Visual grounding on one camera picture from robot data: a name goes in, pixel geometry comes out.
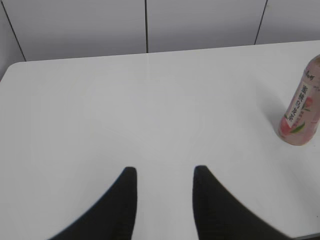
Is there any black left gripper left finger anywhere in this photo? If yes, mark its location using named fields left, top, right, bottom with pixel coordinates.
left=52, top=167, right=138, bottom=240

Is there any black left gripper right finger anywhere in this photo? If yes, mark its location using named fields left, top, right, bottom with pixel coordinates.
left=192, top=165, right=290, bottom=240

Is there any pink label tea bottle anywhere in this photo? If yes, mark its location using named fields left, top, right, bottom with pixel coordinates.
left=278, top=55, right=320, bottom=146

